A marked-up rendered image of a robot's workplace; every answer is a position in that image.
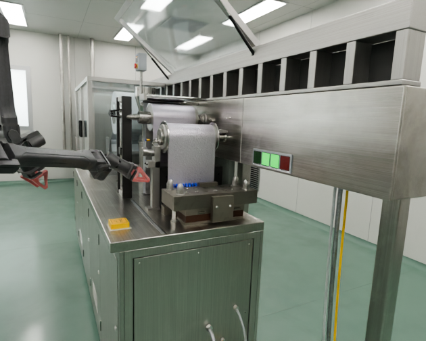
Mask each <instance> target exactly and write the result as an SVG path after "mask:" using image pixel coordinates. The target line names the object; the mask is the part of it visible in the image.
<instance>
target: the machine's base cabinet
mask: <svg viewBox="0 0 426 341"><path fill-rule="evenodd" d="M73 175H74V198H75V221H76V233H77V236H78V243H79V246H80V251H81V255H82V261H83V264H84V268H85V273H86V277H87V283H88V286H89V291H90V295H91V301H92V305H93V310H94V314H95V319H96V323H97V329H98V332H99V338H100V341H212V339H211V337H210V334H209V332H207V331H206V326H207V325H208V324H210V325H212V327H213V329H212V331H213V333H214V336H215V339H216V341H220V339H221V338H224V339H225V340H226V341H245V340H244V336H243V330H242V326H241V322H240V320H239V316H238V314H237V311H235V310H234V309H233V307H234V306H235V305H237V306H238V307H239V312H240V314H241V318H242V320H243V324H244V327H245V332H246V336H247V341H256V338H257V327H258V307H259V296H260V276H261V265H262V245H263V235H264V230H261V231H253V232H248V233H239V234H235V235H226V236H221V237H213V238H208V239H203V240H195V241H190V242H181V243H177V244H168V245H163V246H155V247H150V248H142V249H137V250H129V251H124V252H115V253H110V251H109V250H108V247H107V245H106V242H105V240H104V238H103V236H102V233H101V231H100V228H99V226H98V224H97V221H96V219H95V217H94V214H93V212H92V210H91V207H90V205H89V203H88V200H87V198H86V195H85V193H84V191H83V189H82V186H81V184H80V181H79V180H78V177H77V175H76V172H75V170H74V171H73Z"/></svg>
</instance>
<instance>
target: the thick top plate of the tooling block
mask: <svg viewBox="0 0 426 341"><path fill-rule="evenodd" d="M242 188H243V185H242V184H240V183H239V185H238V186H235V185H231V184H224V185H218V186H209V187H198V186H193V187H184V194H185V195H182V196H179V195H176V190H177V187H174V190H166V188H164V189H162V203H164V204H165V205H166V206H167V207H169V208H170V209H171V210H173V211H182V210H194V209H201V208H211V197H212V196H224V195H234V205H240V204H253V203H257V194H258V190H256V189H253V188H251V187H250V190H244V189H242Z"/></svg>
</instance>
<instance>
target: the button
mask: <svg viewBox="0 0 426 341"><path fill-rule="evenodd" d="M108 225H109V226H110V229H122V228H129V222H128V220H127V219H126V218H119V219H109V220H108Z"/></svg>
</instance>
